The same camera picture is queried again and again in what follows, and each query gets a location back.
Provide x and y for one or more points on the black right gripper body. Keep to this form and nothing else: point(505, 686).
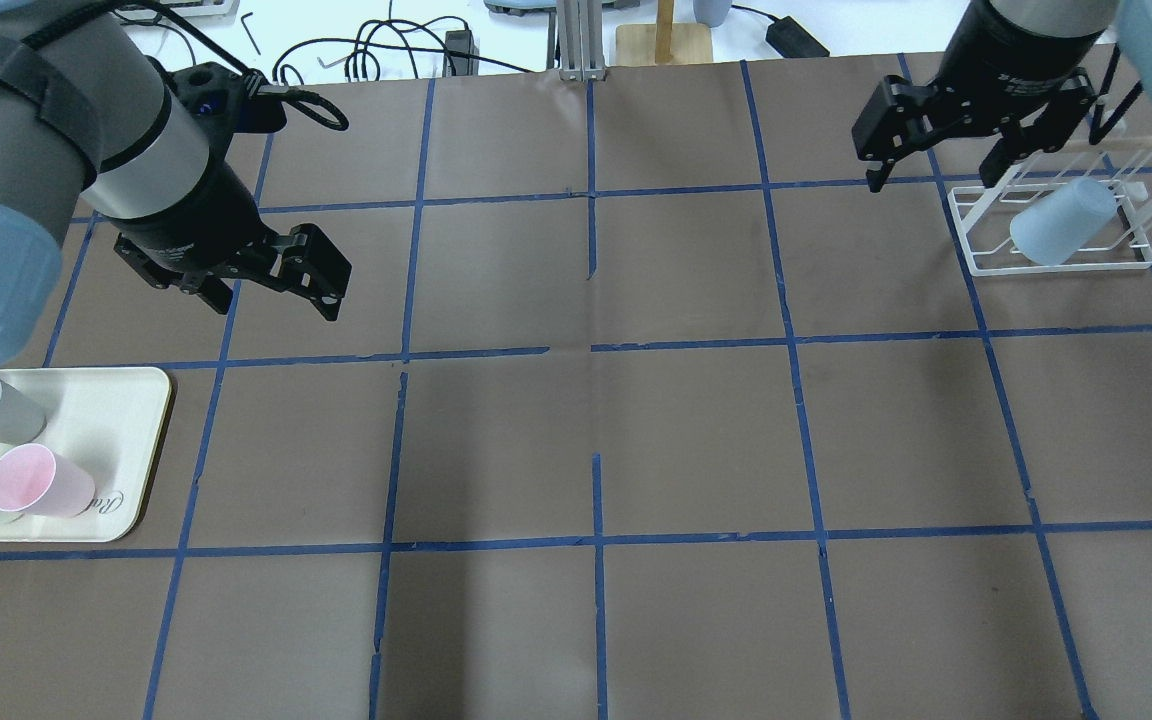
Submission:
point(1014, 62)

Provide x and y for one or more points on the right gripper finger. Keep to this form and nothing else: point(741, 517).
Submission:
point(895, 123)
point(1043, 125)

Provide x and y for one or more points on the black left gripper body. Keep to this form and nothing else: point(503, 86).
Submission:
point(198, 218)

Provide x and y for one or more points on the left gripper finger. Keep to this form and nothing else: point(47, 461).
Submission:
point(315, 269)
point(213, 291)

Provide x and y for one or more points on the light blue plastic cup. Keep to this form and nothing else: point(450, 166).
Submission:
point(1052, 229)

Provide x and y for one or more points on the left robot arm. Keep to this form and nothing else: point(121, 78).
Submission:
point(86, 117)

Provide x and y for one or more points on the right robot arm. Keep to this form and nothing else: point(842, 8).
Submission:
point(1119, 66)

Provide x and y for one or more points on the blue cup on side table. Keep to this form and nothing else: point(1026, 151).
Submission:
point(711, 13)

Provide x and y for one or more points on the pink plastic cup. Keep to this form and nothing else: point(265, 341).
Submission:
point(36, 481)

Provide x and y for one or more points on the cream serving tray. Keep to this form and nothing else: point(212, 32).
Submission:
point(109, 421)

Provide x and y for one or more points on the wooden mug tree stand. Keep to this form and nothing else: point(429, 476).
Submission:
point(665, 42)

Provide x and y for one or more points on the white wire cup rack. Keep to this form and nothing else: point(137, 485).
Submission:
point(981, 215)

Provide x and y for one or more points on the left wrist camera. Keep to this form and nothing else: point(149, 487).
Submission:
point(225, 102)

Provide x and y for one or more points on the aluminium frame post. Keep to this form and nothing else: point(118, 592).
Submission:
point(579, 40)

